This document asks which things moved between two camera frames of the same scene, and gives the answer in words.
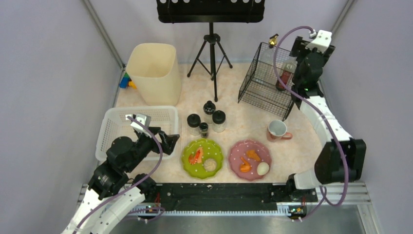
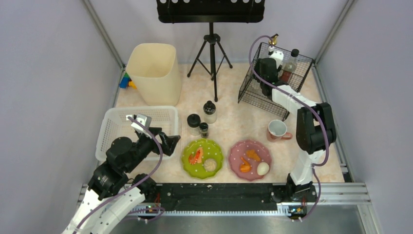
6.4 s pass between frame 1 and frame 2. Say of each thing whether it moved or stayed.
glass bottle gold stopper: stayed
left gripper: stayed
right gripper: moved
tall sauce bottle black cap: stayed
